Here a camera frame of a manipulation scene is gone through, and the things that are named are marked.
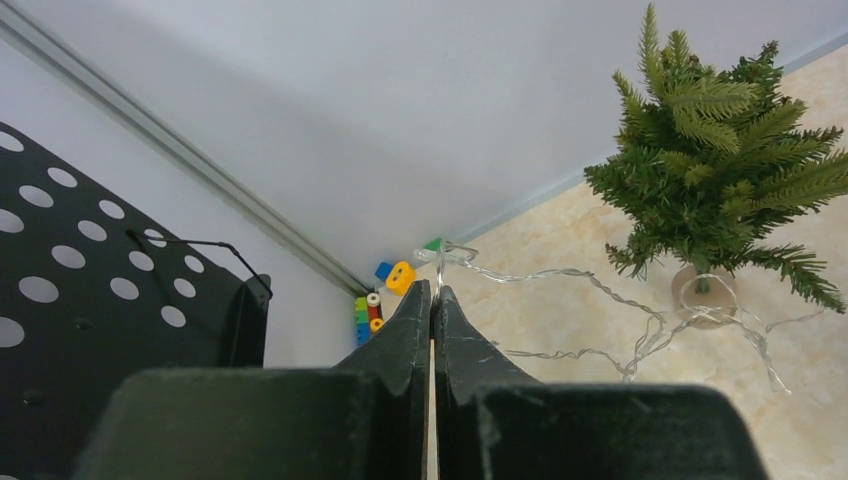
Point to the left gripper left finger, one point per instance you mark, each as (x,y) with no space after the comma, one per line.
(364,418)

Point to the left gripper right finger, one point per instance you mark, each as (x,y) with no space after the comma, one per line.
(496,421)

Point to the small green christmas tree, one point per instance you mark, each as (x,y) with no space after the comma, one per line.
(709,162)

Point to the stacked colourful brick toy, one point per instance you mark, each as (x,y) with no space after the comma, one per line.
(368,317)

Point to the yellow toy block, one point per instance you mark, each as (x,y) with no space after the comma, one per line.
(401,278)

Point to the blue toy block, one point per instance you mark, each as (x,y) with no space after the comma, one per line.
(383,271)

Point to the green toy block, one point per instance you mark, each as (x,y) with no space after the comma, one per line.
(434,245)

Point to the black perforated music stand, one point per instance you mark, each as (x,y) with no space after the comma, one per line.
(94,291)

